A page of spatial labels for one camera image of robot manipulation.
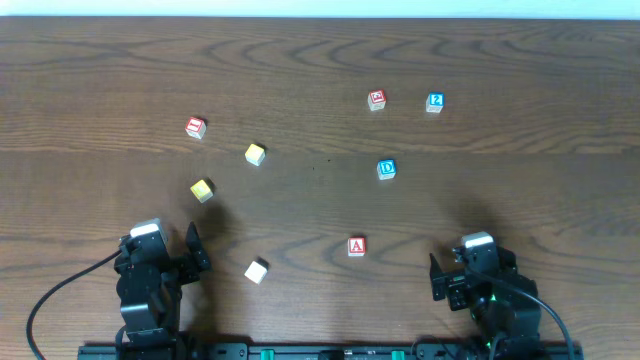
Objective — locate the yellow block lower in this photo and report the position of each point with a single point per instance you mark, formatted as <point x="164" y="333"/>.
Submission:
<point x="202" y="190"/>

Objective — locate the red letter I block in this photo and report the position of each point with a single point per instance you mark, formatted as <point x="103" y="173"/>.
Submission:
<point x="196" y="127"/>

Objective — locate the blue number 2 block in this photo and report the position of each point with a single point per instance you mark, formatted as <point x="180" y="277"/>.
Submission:
<point x="435" y="102"/>

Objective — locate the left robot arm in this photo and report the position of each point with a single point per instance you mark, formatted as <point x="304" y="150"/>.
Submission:
<point x="150" y="291"/>

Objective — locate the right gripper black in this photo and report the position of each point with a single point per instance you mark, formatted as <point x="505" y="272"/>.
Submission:
<point x="454" y="284"/>

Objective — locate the yellow block upper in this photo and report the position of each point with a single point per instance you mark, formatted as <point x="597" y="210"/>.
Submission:
<point x="255" y="154"/>

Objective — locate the blue letter D block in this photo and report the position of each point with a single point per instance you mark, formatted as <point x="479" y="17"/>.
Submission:
<point x="386" y="169"/>

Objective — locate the yellow block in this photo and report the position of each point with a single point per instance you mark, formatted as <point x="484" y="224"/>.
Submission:
<point x="255" y="154"/>
<point x="202" y="190"/>

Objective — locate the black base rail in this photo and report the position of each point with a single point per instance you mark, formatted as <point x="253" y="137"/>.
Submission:
<point x="241" y="351"/>

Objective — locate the red letter A block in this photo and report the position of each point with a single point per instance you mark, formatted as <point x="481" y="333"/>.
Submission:
<point x="356" y="246"/>

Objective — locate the plain cream wooden block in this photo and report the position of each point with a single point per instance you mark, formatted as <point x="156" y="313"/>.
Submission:
<point x="256" y="271"/>

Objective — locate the red picture block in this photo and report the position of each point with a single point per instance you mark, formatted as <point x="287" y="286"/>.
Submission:
<point x="376" y="100"/>

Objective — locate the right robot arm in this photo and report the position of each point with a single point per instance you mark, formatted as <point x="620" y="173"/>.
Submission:
<point x="503" y="304"/>

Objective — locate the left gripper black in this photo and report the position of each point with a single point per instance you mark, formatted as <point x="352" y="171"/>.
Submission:
<point x="179" y="265"/>

